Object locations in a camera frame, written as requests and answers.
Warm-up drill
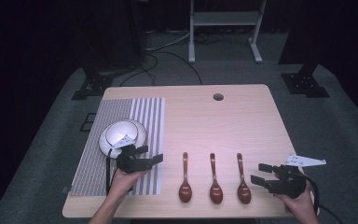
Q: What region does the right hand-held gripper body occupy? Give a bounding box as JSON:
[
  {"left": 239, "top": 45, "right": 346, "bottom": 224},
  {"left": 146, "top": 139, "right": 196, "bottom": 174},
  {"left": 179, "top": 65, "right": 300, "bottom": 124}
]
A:
[{"left": 267, "top": 154, "right": 327, "bottom": 200}]

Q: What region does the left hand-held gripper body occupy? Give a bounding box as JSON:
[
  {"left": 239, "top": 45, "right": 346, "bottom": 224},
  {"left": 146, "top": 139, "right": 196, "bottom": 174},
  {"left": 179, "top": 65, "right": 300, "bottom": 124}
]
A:
[{"left": 111, "top": 133, "right": 144, "bottom": 175}]

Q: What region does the person's left hand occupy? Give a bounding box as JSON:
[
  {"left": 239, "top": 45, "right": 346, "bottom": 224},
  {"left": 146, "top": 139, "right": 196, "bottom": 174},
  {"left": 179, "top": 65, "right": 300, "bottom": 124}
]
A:
[{"left": 107, "top": 167, "right": 148, "bottom": 200}]

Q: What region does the person's right hand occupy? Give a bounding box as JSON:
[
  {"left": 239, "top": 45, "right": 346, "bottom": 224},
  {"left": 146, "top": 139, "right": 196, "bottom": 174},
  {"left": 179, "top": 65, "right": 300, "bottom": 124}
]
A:
[{"left": 274, "top": 174, "right": 321, "bottom": 218}]

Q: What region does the white plate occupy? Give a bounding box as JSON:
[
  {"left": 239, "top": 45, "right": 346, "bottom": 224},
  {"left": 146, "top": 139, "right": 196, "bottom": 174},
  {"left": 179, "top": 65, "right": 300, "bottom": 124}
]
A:
[{"left": 98, "top": 119, "right": 147, "bottom": 160}]

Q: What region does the brown soup spoon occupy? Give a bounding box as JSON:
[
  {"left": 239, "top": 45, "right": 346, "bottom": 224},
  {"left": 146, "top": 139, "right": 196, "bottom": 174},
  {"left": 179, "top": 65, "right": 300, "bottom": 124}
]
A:
[
  {"left": 236, "top": 152, "right": 253, "bottom": 205},
  {"left": 178, "top": 151, "right": 193, "bottom": 203},
  {"left": 209, "top": 152, "right": 224, "bottom": 205}
]

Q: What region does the white bowl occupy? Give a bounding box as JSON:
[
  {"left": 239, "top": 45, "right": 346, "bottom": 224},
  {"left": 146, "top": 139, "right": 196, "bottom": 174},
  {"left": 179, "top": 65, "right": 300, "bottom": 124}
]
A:
[{"left": 104, "top": 119, "right": 140, "bottom": 147}]

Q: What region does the grey striped placemat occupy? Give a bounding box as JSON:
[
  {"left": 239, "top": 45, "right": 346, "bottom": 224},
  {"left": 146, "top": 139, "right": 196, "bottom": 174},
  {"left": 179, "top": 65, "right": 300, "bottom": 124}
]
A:
[{"left": 68, "top": 97, "right": 166, "bottom": 197}]

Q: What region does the square floor outlet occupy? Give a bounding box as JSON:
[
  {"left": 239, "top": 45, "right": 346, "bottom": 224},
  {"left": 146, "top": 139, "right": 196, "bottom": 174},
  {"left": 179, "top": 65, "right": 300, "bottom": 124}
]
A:
[{"left": 79, "top": 112, "right": 98, "bottom": 133}]

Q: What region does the black stand base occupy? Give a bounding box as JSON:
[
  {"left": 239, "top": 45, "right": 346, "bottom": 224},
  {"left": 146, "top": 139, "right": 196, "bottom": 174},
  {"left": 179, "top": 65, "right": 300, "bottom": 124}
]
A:
[
  {"left": 71, "top": 60, "right": 117, "bottom": 101},
  {"left": 280, "top": 62, "right": 331, "bottom": 99}
]

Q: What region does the white metal stand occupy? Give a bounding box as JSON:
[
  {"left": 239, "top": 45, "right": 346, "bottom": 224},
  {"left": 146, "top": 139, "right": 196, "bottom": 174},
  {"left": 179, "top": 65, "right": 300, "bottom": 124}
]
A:
[{"left": 187, "top": 0, "right": 268, "bottom": 65}]

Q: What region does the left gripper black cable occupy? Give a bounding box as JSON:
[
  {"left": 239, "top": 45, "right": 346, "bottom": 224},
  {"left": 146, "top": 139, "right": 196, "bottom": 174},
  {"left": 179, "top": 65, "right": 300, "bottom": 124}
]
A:
[{"left": 104, "top": 147, "right": 119, "bottom": 195}]

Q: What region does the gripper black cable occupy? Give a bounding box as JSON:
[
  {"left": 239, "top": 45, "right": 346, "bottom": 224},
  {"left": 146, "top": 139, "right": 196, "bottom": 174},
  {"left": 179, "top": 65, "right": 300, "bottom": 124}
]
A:
[
  {"left": 301, "top": 174, "right": 347, "bottom": 224},
  {"left": 104, "top": 147, "right": 119, "bottom": 195}
]

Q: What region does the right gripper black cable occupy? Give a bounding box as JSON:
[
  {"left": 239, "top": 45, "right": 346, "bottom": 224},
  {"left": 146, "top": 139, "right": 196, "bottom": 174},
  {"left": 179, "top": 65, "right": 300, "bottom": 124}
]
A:
[{"left": 301, "top": 174, "right": 347, "bottom": 224}]

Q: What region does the black floor cable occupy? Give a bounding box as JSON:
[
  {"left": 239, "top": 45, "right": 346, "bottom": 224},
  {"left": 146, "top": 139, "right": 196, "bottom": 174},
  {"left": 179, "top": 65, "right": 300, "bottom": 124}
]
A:
[{"left": 118, "top": 50, "right": 203, "bottom": 88}]

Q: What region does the white floor cable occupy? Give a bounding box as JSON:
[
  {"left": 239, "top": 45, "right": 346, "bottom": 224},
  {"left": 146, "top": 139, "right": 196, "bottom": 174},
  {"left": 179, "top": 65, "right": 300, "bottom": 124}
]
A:
[{"left": 145, "top": 29, "right": 191, "bottom": 52}]

